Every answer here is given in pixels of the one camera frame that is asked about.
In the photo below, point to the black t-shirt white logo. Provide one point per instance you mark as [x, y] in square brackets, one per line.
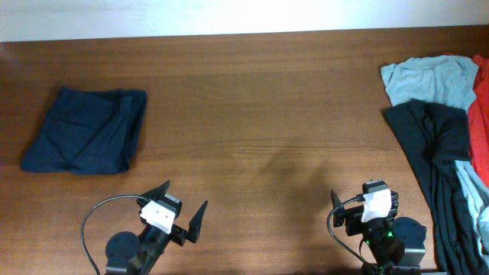
[433, 137]

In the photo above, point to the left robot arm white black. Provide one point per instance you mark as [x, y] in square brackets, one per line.
[128, 253]

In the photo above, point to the red garment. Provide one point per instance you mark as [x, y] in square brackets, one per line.
[480, 126]

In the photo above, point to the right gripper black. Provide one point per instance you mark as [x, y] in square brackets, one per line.
[354, 216]

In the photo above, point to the folded navy blue garment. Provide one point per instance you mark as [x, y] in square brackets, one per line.
[88, 133]

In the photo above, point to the light grey-blue t-shirt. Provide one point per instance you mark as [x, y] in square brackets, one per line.
[421, 78]

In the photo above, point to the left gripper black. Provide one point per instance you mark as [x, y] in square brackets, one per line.
[181, 235]

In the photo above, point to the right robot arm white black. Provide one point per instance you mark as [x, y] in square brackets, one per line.
[397, 244]

